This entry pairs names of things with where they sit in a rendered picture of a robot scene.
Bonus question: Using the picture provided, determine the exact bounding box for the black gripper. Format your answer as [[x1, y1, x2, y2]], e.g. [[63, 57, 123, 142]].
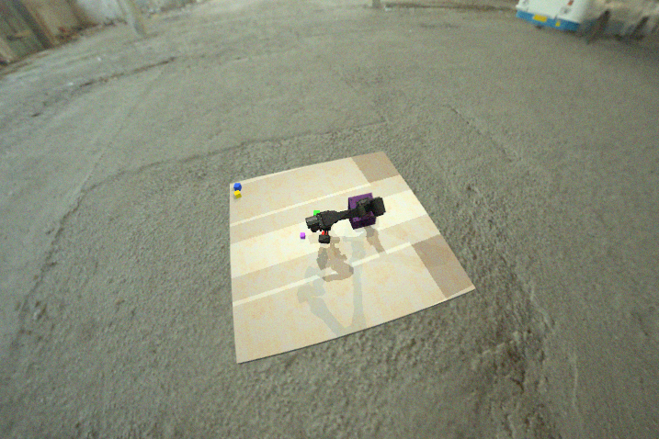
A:
[[318, 227, 331, 244]]

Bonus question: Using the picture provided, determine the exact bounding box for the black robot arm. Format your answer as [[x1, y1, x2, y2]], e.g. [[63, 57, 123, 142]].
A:
[[305, 197, 386, 232]]

